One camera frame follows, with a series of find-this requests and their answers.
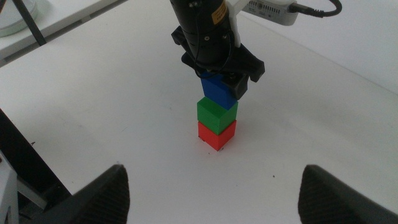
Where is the blue cube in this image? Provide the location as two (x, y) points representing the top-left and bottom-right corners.
(200, 73), (239, 111)

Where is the black slanted rod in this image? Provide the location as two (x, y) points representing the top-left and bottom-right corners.
(12, 0), (47, 47)

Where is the white side table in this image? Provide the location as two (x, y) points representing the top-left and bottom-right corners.
(0, 0), (128, 68)

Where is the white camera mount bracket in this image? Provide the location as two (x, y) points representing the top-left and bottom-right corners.
(226, 0), (251, 48)

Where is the green cube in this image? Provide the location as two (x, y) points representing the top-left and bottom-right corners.
(197, 96), (239, 136)

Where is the white stand frame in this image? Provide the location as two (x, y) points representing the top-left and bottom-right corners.
(0, 149), (47, 224)

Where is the red cube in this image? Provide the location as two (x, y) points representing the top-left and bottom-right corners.
(198, 119), (238, 152)

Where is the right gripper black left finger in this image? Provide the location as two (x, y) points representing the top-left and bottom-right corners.
(27, 164), (131, 224)

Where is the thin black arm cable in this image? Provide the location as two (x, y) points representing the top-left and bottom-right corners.
(191, 0), (234, 79)

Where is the white round base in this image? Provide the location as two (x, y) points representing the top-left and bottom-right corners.
(0, 0), (40, 38)

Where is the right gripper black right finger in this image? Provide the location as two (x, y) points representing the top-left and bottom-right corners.
(297, 164), (398, 224)

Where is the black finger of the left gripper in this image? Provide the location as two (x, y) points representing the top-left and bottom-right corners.
(221, 73), (249, 100)

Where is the black camera cable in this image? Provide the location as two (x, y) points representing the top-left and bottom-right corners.
(289, 0), (343, 18)

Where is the white power adapter with cable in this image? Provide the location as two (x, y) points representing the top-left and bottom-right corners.
(242, 0), (299, 27)

